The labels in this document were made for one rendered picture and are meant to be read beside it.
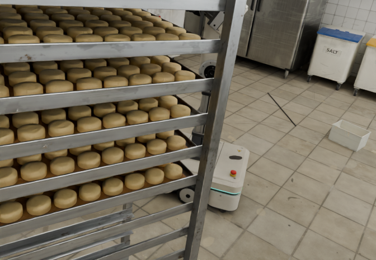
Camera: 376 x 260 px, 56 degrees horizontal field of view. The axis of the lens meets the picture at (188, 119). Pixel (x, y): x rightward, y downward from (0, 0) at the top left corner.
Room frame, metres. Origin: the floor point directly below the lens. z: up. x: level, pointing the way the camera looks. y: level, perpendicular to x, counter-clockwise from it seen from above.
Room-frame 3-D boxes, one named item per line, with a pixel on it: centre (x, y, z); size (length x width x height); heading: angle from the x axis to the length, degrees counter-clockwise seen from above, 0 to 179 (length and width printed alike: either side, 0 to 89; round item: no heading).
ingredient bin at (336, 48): (5.02, -1.95, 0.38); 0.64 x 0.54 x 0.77; 151
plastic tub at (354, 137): (3.10, -1.57, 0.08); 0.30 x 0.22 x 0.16; 47
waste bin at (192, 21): (6.33, 0.06, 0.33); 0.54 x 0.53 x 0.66; 58
